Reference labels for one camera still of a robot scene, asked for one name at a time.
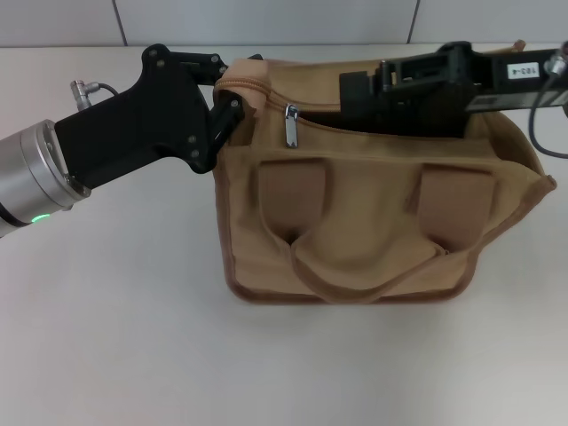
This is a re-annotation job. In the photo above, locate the gripper cable with connector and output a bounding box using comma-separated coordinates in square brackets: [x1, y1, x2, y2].
[526, 41, 568, 157]
[68, 78, 120, 98]

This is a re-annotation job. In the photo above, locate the khaki canvas food bag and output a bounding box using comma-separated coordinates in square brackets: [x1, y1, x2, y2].
[212, 38, 556, 306]

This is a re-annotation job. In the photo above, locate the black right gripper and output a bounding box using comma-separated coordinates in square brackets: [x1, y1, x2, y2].
[339, 41, 568, 139]

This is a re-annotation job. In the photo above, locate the left gripper cable with connector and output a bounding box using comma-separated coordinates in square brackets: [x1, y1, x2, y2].
[68, 78, 120, 98]

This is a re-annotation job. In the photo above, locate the silver metal zipper pull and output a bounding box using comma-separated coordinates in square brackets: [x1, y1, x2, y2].
[282, 102, 302, 150]

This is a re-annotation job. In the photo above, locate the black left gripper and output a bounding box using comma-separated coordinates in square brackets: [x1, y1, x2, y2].
[52, 43, 264, 191]

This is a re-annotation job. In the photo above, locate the right gripper cable with connector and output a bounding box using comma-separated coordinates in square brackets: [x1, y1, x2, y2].
[526, 41, 568, 157]

